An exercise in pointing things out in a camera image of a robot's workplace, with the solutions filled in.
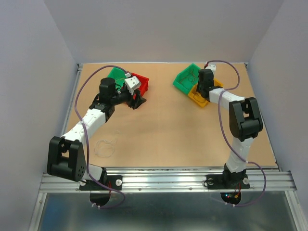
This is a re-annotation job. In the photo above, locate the brown wire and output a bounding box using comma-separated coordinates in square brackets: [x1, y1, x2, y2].
[192, 92, 205, 104]

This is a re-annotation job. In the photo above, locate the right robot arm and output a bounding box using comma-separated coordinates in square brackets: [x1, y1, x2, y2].
[196, 69, 263, 190]

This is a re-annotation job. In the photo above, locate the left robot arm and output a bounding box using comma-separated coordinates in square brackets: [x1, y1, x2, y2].
[47, 76, 146, 190]

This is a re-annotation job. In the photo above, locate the red bin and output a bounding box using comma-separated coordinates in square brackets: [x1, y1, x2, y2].
[131, 73, 150, 97]

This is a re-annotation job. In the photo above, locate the left green bin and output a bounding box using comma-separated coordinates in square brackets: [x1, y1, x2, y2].
[107, 68, 127, 87]

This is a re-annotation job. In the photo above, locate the green bin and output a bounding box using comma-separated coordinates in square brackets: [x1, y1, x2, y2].
[107, 68, 127, 87]
[173, 64, 200, 95]

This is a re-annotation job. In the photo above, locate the right green bin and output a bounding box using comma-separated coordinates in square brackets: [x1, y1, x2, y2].
[173, 64, 200, 95]

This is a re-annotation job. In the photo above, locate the yellow bin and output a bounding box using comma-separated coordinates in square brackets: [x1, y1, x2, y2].
[188, 78, 223, 108]

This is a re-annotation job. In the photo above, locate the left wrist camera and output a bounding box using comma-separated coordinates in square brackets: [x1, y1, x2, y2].
[124, 72, 141, 95]

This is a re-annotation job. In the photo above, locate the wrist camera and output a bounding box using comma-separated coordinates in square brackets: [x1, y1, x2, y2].
[204, 63, 216, 75]
[124, 72, 141, 95]

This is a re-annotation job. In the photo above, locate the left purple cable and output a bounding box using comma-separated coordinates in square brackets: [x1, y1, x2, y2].
[74, 65, 132, 209]

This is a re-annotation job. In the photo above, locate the purple cable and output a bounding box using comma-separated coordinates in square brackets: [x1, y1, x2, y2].
[204, 60, 267, 207]
[74, 65, 132, 209]

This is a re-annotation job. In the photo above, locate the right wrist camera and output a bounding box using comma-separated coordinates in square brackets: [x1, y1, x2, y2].
[204, 63, 216, 75]

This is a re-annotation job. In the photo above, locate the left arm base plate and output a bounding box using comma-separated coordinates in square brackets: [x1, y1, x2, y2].
[79, 175, 123, 191]

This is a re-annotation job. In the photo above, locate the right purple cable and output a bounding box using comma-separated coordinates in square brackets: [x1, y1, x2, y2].
[204, 60, 267, 207]

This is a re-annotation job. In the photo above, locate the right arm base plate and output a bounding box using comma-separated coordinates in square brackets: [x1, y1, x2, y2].
[204, 174, 251, 190]

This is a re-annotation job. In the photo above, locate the aluminium frame rail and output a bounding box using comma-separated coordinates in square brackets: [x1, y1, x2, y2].
[30, 63, 308, 231]

